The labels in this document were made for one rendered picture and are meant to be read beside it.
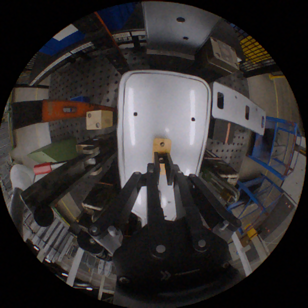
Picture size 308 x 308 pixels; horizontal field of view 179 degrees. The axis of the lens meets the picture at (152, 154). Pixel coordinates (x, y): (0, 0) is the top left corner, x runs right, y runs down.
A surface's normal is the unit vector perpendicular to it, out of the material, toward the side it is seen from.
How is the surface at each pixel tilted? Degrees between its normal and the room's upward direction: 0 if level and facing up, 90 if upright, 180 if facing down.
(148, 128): 0
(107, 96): 0
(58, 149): 90
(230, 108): 0
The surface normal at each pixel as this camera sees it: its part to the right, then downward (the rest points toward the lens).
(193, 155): -0.01, 0.36
